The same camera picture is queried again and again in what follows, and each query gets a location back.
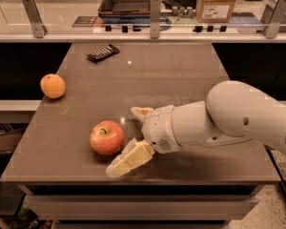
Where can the red apple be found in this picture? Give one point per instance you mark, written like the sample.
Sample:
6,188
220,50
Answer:
107,138

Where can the drawer front under table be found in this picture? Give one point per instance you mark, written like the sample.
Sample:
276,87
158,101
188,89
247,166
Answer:
141,207

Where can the cardboard box with label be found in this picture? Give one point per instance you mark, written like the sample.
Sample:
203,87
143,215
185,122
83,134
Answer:
214,11

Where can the right metal glass bracket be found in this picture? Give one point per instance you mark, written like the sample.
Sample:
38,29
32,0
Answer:
273,26

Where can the middle metal glass bracket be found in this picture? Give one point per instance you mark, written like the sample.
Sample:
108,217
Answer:
155,7

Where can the black rxbar chocolate bar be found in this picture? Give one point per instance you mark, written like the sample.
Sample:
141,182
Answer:
102,54

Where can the orange fruit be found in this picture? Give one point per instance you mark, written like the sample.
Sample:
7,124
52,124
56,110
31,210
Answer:
53,86

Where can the dark tray with orange rim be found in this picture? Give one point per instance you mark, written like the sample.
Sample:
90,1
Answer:
124,7

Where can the metal glass bracket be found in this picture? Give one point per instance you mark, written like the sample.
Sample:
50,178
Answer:
273,26
38,28
155,7

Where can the left metal glass bracket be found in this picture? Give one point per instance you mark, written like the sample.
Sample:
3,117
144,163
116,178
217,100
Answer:
38,28

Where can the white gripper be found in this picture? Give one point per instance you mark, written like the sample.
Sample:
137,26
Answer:
159,129

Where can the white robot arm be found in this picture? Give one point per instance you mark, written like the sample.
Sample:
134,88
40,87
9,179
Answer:
233,112

